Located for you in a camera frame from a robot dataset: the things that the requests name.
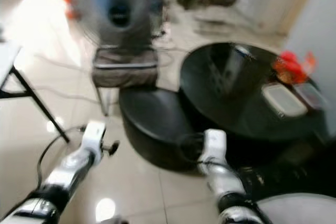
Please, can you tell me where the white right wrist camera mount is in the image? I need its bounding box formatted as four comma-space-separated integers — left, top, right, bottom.
202, 129, 228, 164

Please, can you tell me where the red plastic bag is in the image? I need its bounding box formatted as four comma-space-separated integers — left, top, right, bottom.
272, 50, 318, 86

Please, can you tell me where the white rectangular tray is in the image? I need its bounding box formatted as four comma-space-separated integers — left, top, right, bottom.
261, 82, 309, 119

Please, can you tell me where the black standing fan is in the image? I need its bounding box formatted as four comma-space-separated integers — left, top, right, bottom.
79, 0, 163, 51

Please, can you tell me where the grey round seat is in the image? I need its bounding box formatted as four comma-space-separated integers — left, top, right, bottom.
256, 193, 336, 224

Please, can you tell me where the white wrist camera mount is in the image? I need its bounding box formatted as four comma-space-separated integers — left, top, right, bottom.
202, 129, 228, 164
82, 120, 107, 155

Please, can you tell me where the brown cushioned chair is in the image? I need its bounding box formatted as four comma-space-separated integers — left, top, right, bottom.
92, 46, 159, 115

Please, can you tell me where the black round ottoman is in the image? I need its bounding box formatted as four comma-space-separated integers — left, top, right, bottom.
118, 87, 200, 172

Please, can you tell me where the black round glossy table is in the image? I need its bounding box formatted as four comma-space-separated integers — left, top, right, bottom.
178, 42, 330, 143

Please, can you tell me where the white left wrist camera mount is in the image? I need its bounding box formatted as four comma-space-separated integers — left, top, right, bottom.
82, 120, 107, 155

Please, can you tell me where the black table leg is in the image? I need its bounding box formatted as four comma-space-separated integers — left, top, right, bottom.
0, 67, 70, 143

